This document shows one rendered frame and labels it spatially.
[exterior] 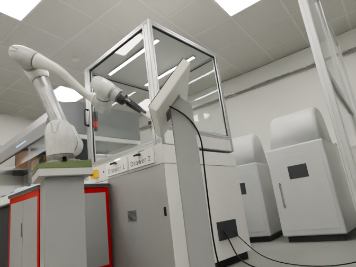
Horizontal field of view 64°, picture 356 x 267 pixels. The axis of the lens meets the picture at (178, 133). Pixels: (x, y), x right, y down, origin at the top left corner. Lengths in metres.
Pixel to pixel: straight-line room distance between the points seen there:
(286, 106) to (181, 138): 3.79
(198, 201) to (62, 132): 0.87
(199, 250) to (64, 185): 0.80
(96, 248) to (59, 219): 0.80
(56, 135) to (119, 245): 1.09
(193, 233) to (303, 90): 4.02
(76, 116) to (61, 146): 1.59
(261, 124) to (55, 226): 4.19
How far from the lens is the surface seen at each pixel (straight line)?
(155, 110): 1.38
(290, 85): 5.25
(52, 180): 1.68
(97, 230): 2.42
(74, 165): 1.67
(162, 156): 2.02
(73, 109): 3.33
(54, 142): 1.75
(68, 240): 1.68
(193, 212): 1.47
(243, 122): 5.39
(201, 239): 1.48
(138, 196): 2.22
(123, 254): 2.42
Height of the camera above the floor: 0.46
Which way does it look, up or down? 15 degrees up
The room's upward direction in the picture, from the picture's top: 7 degrees counter-clockwise
